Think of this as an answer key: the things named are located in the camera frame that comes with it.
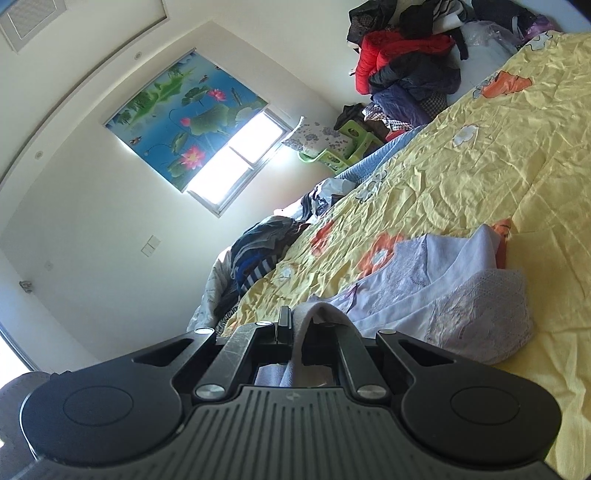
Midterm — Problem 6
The yellow carrot print blanket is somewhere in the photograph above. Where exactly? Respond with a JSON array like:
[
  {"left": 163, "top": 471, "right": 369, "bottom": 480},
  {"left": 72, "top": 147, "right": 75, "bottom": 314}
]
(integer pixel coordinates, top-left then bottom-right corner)
[{"left": 187, "top": 30, "right": 591, "bottom": 480}]

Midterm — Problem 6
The black bag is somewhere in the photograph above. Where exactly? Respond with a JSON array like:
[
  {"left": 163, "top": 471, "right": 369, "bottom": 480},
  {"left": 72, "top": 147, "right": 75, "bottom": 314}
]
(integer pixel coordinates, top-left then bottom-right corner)
[{"left": 475, "top": 0, "right": 552, "bottom": 44}]

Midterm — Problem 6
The navy puffer jacket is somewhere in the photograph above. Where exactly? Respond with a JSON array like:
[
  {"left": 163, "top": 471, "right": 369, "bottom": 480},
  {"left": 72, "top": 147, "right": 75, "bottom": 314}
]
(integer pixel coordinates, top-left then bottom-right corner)
[{"left": 368, "top": 62, "right": 463, "bottom": 117}]

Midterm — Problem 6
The lavender knit sweater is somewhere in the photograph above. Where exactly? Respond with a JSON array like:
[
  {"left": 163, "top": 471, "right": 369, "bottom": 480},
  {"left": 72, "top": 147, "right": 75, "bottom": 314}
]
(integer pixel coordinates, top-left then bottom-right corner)
[{"left": 254, "top": 224, "right": 537, "bottom": 389}]

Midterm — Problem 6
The blue knitted blanket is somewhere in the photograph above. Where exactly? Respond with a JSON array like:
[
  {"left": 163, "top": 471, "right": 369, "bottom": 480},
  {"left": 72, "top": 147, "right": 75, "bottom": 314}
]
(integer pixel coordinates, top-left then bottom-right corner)
[{"left": 338, "top": 124, "right": 431, "bottom": 182}]

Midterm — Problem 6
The black clothes heap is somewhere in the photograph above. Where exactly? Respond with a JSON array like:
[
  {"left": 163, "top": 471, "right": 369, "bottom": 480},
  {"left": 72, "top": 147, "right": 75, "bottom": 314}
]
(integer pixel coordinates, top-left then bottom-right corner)
[{"left": 347, "top": 0, "right": 476, "bottom": 61}]

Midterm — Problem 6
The window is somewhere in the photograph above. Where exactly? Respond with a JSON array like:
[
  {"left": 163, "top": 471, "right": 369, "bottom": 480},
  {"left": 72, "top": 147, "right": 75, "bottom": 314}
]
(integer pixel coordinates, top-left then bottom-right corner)
[{"left": 187, "top": 111, "right": 297, "bottom": 219}]

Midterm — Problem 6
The white crumpled plastic bag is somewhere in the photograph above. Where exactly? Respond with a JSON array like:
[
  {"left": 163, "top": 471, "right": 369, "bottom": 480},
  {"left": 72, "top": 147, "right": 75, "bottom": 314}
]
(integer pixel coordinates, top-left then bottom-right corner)
[{"left": 312, "top": 178, "right": 355, "bottom": 217}]

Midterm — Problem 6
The red puffer jacket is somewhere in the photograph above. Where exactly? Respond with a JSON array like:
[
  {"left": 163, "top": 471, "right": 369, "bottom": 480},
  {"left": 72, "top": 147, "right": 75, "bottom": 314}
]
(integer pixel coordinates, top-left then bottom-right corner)
[{"left": 353, "top": 30, "right": 457, "bottom": 96}]

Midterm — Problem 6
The white ceiling vent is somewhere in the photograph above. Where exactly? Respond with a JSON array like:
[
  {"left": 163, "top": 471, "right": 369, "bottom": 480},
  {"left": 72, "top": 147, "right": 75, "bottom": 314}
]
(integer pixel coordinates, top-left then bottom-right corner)
[{"left": 0, "top": 0, "right": 68, "bottom": 52}]

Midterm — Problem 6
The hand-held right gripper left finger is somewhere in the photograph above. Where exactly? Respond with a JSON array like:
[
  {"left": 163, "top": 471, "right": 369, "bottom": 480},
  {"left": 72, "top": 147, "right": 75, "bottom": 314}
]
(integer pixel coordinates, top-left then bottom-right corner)
[{"left": 131, "top": 305, "right": 294, "bottom": 400}]

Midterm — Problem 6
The white printed quilt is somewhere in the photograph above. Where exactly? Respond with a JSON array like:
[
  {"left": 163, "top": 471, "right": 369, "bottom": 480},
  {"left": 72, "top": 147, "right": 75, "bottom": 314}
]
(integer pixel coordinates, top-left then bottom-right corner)
[{"left": 187, "top": 248, "right": 242, "bottom": 334}]

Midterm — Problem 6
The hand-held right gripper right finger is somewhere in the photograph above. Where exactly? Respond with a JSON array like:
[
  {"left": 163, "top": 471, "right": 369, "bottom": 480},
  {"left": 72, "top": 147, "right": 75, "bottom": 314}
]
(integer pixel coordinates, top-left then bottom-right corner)
[{"left": 309, "top": 322, "right": 463, "bottom": 400}]

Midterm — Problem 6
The dark cloth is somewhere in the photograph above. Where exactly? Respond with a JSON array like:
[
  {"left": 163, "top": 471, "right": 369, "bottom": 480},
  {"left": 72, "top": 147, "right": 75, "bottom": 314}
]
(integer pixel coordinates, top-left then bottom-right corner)
[{"left": 339, "top": 103, "right": 369, "bottom": 124}]

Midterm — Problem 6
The checkered cloth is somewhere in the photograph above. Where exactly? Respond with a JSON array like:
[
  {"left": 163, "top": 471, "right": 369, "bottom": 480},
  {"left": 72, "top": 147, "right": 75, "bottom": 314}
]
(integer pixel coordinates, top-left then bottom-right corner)
[{"left": 362, "top": 102, "right": 417, "bottom": 136}]

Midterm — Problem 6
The grey floral pillow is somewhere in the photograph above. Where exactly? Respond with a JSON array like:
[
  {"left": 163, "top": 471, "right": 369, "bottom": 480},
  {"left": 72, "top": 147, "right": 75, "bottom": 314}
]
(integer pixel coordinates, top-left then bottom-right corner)
[{"left": 281, "top": 116, "right": 341, "bottom": 156}]

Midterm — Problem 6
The clear plastic bag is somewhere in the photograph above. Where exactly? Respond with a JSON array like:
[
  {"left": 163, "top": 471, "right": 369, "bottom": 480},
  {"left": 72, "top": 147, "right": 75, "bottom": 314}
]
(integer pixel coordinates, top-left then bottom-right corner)
[{"left": 459, "top": 20, "right": 519, "bottom": 75}]

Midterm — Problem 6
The green plastic stool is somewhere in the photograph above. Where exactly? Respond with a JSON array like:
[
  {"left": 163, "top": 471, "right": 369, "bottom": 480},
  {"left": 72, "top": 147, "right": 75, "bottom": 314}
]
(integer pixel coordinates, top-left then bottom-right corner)
[{"left": 297, "top": 117, "right": 385, "bottom": 179}]

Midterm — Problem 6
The pile of dark folded clothes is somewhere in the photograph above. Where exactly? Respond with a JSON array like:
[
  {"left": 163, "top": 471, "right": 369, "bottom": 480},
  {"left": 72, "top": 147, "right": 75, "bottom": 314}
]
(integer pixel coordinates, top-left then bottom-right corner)
[{"left": 228, "top": 215, "right": 311, "bottom": 302}]

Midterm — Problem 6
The lotus print roller blind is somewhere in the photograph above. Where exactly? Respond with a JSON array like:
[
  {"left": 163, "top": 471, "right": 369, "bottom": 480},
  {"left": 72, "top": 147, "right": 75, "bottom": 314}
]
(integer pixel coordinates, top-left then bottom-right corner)
[{"left": 103, "top": 51, "right": 269, "bottom": 193}]

